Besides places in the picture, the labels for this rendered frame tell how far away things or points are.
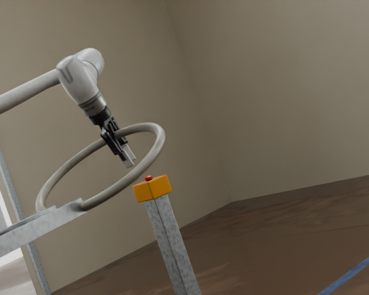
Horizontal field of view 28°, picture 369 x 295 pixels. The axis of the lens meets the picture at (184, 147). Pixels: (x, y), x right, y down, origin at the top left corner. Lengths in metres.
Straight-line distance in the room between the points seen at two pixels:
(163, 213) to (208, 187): 6.18
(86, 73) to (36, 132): 5.45
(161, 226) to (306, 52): 5.44
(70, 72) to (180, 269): 1.17
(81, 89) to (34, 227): 0.62
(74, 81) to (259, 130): 6.69
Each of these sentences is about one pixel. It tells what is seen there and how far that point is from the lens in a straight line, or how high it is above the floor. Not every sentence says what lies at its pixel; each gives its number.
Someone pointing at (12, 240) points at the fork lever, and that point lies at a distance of 2.01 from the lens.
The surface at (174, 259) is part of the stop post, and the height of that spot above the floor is 0.72.
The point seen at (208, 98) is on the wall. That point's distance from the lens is 9.47.
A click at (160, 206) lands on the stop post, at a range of 3.25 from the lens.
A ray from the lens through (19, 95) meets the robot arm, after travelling 2.68.
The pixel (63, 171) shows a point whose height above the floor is 1.26.
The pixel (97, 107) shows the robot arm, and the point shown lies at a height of 1.43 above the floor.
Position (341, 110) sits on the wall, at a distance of 8.37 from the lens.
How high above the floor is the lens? 1.32
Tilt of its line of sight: 3 degrees down
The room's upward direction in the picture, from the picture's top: 19 degrees counter-clockwise
